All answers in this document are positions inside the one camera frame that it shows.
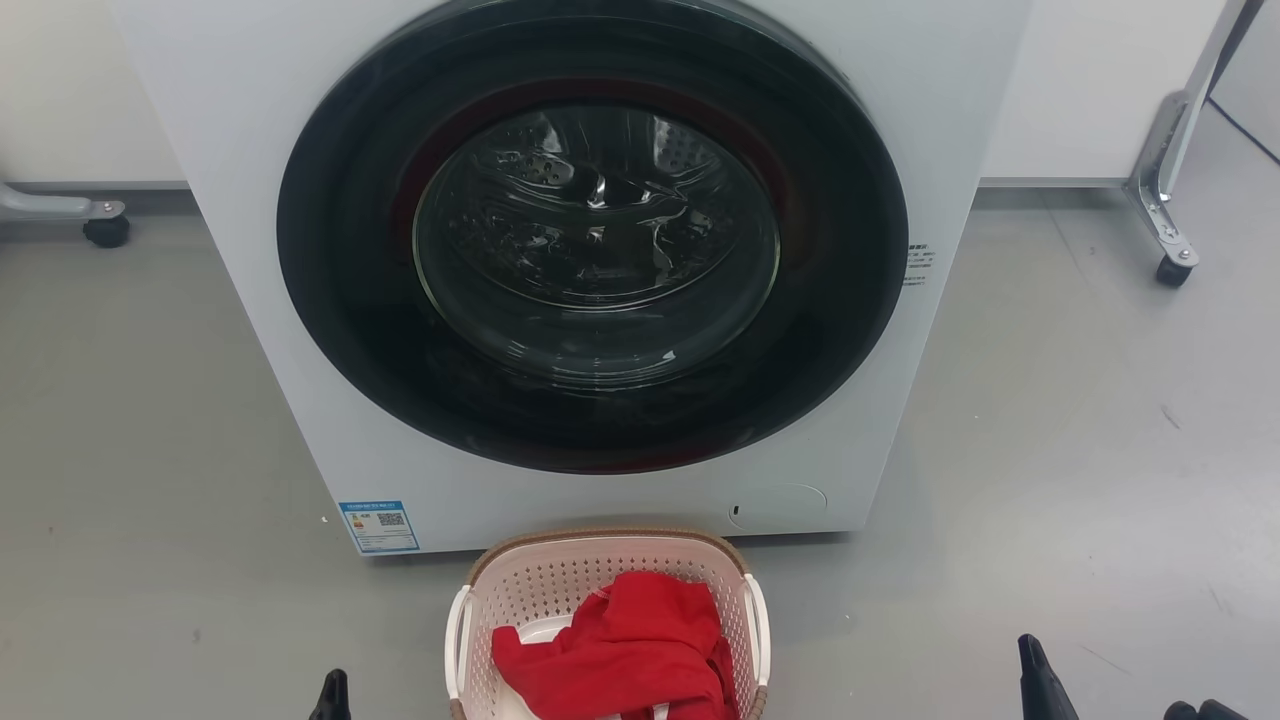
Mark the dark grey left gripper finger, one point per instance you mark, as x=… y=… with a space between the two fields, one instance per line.
x=332 y=700

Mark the round white filter cover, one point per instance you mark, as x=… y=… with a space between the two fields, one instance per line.
x=780 y=508

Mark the blue energy label sticker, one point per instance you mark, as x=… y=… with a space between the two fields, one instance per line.
x=378 y=527

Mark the white front-load washing machine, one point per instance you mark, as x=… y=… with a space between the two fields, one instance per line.
x=250 y=150

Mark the red garment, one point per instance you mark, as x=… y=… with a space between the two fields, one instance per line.
x=630 y=650

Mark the round black washing machine door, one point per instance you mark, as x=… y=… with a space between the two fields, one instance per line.
x=340 y=300

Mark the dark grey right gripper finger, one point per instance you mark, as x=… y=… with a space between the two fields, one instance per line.
x=1205 y=712
x=1042 y=690

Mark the grey stand leg with caster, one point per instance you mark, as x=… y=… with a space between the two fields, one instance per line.
x=1160 y=190
x=50 y=206

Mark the beige perforated laundry basket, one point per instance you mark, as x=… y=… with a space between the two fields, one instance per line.
x=560 y=580

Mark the small text sticker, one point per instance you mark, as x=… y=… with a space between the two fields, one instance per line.
x=918 y=265

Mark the white partition board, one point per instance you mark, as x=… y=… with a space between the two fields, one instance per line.
x=70 y=90
x=1090 y=90

